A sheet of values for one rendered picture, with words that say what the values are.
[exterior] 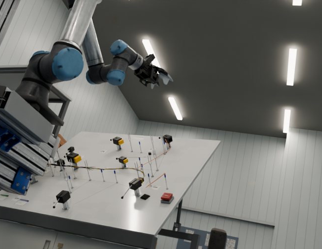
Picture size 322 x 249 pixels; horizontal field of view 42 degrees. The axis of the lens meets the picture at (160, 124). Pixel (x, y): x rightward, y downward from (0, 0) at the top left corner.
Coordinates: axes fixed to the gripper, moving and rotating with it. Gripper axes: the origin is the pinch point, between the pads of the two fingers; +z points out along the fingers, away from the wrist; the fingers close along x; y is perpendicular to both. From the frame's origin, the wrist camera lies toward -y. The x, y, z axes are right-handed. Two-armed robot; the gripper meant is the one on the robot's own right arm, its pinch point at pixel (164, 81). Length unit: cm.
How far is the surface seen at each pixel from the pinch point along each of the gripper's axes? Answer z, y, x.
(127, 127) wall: 584, -394, -649
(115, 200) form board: 28, 48, -49
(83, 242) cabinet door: 17, 74, -55
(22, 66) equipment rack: -13, -42, -125
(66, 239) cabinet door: 14, 73, -66
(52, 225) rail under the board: 7, 67, -72
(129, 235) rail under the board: 20, 71, -26
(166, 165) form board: 58, 16, -41
